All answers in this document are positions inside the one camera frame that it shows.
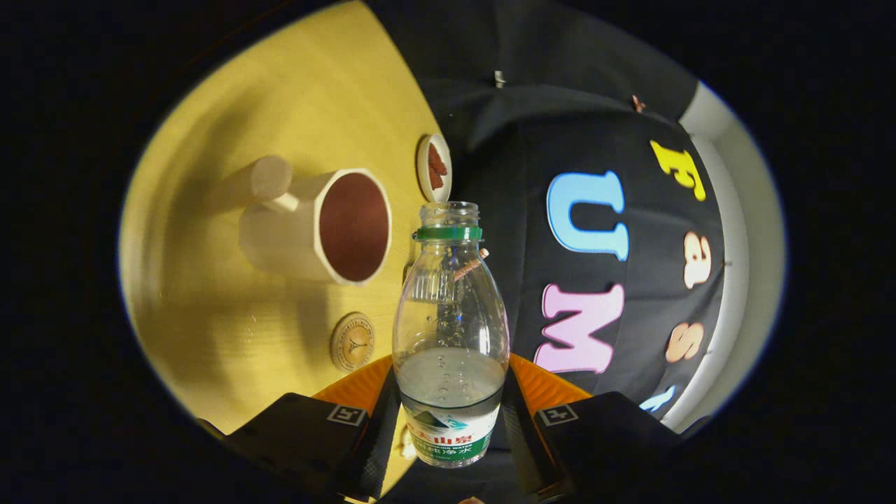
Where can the black backdrop cloth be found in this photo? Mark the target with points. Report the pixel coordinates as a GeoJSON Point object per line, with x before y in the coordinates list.
{"type": "Point", "coordinates": [504, 175]}

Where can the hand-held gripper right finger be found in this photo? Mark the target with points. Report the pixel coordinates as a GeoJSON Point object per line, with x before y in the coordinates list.
{"type": "Point", "coordinates": [528, 448]}

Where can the clear plastic bottle green label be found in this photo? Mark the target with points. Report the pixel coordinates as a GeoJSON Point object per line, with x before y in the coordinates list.
{"type": "Point", "coordinates": [451, 315]}

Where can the wooden table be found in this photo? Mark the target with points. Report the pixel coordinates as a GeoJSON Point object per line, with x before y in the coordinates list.
{"type": "Point", "coordinates": [210, 336]}

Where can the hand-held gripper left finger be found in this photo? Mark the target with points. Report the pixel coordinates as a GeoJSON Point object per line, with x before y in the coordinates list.
{"type": "Point", "coordinates": [378, 448]}

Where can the small cream plate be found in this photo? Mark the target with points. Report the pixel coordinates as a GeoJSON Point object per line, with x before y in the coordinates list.
{"type": "Point", "coordinates": [423, 175]}

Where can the red sausage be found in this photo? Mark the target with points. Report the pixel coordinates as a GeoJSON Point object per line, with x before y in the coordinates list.
{"type": "Point", "coordinates": [434, 179]}
{"type": "Point", "coordinates": [437, 159]}

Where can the round wooden coaster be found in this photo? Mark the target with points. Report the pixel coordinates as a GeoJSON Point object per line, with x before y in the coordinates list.
{"type": "Point", "coordinates": [352, 341]}

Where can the pink clothespin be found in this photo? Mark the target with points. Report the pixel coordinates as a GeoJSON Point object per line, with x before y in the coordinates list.
{"type": "Point", "coordinates": [637, 103]}

